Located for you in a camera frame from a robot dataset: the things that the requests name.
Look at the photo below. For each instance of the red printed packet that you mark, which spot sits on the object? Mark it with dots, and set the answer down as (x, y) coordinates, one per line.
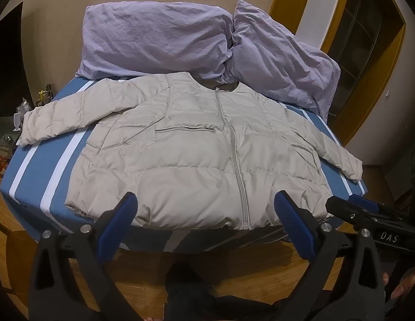
(0, 163)

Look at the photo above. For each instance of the wooden glass-panel door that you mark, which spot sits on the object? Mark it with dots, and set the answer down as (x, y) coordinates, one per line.
(400, 40)

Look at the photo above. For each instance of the dark flat screen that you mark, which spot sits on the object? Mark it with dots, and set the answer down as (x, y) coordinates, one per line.
(6, 67)

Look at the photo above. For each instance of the person's dark trouser leg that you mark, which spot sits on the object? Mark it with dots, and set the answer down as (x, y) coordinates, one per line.
(190, 291)

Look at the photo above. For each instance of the person's right hand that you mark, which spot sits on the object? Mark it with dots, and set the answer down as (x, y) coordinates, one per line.
(400, 291)

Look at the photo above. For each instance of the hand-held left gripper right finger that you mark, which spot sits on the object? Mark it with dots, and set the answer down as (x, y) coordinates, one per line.
(294, 222)

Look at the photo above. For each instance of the dark cabinet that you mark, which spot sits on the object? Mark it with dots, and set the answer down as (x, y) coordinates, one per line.
(411, 177)

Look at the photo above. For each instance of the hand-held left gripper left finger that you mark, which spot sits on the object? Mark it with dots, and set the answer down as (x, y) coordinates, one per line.
(116, 224)

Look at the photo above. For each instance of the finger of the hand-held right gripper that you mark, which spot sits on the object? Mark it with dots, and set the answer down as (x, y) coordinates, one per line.
(369, 203)
(344, 209)

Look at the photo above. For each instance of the large lavender pillow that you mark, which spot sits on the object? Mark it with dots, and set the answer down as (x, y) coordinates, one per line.
(154, 40)

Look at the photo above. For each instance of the beige puffer jacket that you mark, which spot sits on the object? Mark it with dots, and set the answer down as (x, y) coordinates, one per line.
(194, 160)

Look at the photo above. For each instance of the blue white striped bed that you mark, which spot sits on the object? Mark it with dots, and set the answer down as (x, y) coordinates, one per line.
(50, 153)

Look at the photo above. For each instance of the dark glass door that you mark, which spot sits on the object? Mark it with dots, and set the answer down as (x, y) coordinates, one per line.
(358, 40)

